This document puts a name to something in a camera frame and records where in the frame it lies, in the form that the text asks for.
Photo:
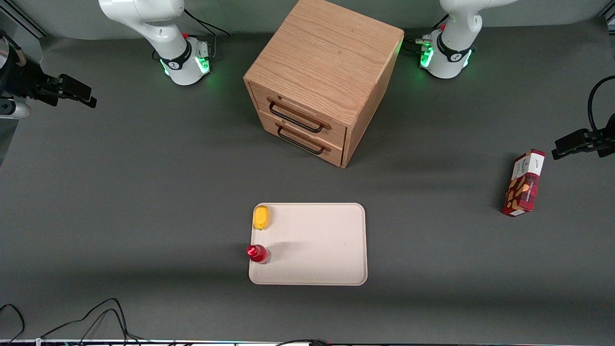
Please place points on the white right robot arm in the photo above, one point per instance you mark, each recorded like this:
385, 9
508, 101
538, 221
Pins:
158, 29

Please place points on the beige plastic tray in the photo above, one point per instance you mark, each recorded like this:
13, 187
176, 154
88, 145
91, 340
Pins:
322, 245

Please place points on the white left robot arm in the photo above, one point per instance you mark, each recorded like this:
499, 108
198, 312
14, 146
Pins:
454, 33

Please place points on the yellow plastic toy food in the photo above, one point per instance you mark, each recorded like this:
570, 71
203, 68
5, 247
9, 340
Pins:
261, 217

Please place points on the aluminium frame profile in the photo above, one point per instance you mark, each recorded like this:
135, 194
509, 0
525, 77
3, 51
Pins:
24, 21

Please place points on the wooden drawer cabinet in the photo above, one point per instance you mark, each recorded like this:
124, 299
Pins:
326, 57

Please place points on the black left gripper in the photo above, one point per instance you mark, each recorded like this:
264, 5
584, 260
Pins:
597, 142

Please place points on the red cookie box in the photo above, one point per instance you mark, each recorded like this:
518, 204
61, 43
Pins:
524, 185

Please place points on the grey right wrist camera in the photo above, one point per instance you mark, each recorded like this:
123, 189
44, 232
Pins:
14, 110

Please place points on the red small bottle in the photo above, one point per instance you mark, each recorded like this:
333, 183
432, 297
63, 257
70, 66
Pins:
258, 253

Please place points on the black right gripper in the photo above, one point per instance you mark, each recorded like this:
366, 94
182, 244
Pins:
25, 79

